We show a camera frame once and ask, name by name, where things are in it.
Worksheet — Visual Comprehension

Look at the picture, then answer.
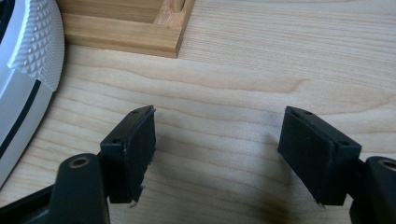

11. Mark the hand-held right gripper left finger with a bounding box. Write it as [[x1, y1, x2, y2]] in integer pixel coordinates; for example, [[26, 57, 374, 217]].
[[99, 105, 157, 208]]

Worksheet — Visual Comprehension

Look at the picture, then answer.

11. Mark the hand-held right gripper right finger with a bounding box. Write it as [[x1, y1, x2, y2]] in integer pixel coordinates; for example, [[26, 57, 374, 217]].
[[276, 105, 363, 209]]

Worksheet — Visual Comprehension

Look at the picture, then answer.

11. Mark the wooden rack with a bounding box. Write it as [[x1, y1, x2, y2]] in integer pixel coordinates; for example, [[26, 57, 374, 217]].
[[55, 0, 196, 59]]

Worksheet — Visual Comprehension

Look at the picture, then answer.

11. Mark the white round textured appliance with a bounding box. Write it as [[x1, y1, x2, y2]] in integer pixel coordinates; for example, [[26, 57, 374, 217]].
[[0, 0, 65, 189]]

